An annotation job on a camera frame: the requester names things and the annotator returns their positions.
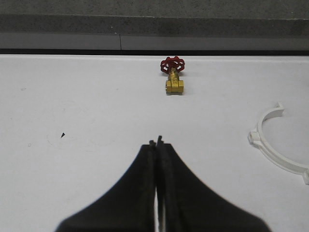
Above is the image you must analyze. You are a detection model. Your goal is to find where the white half pipe clamp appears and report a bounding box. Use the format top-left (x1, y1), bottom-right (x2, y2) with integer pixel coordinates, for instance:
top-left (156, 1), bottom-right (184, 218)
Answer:
top-left (248, 102), bottom-right (309, 185)

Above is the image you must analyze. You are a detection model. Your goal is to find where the grey stone counter ledge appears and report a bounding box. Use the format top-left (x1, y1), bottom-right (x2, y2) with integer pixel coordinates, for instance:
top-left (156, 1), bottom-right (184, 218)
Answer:
top-left (0, 0), bottom-right (309, 54)

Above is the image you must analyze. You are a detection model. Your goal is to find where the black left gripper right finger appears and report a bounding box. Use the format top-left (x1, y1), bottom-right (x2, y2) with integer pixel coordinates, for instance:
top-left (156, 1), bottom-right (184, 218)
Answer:
top-left (156, 137), bottom-right (270, 232)

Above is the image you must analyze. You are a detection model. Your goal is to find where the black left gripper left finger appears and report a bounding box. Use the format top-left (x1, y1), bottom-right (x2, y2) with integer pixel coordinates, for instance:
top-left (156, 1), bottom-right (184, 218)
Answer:
top-left (57, 141), bottom-right (155, 232)

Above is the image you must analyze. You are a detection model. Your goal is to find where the brass valve red handwheel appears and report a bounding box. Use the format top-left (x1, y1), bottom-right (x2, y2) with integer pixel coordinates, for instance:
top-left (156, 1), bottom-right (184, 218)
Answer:
top-left (160, 56), bottom-right (185, 94)

